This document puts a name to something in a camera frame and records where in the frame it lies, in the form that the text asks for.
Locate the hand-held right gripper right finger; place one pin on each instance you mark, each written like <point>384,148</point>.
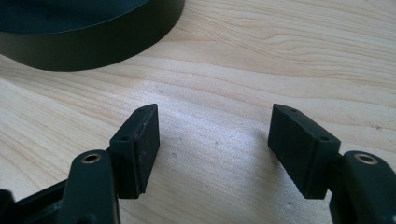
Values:
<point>305,149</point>

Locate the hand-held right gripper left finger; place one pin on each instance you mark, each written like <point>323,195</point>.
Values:
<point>137,155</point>

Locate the black round tray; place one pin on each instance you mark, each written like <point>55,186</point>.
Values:
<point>93,34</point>

